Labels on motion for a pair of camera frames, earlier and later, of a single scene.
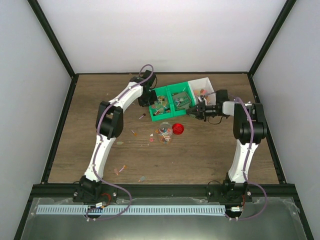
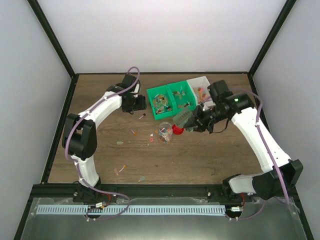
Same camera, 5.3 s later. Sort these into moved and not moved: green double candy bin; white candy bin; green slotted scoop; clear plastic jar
Moved: green slotted scoop
Not moved: green double candy bin; clear plastic jar; white candy bin
